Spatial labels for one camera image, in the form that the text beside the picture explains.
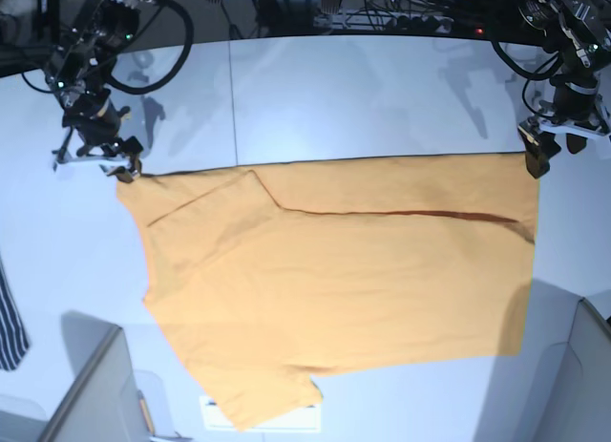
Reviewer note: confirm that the right grey bin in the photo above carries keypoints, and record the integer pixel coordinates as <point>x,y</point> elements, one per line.
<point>560,392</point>

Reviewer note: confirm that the white paper label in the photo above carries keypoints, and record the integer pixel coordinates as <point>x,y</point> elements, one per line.
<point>303,420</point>

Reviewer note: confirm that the grey bin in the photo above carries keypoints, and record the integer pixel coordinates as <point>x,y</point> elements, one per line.
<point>560,392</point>
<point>109,400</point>

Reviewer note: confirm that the black power strip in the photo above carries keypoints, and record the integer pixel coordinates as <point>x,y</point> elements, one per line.
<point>384,22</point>

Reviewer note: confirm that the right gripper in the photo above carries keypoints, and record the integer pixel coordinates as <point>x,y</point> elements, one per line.
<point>95,140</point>

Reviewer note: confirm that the left grey bin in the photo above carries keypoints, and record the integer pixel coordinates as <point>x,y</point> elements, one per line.
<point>109,400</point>

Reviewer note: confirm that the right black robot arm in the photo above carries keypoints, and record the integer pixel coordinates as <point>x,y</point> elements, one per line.
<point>79,74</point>

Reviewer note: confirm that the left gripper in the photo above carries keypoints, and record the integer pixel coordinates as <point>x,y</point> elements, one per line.
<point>577,109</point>

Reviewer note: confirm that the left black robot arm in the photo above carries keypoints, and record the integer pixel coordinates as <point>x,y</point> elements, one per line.
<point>579,42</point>

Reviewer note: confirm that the navy white striped shirt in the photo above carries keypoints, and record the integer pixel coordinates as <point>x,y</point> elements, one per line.
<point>15,342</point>

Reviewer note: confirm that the orange T-shirt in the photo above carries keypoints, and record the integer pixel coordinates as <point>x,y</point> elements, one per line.
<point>262,278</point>

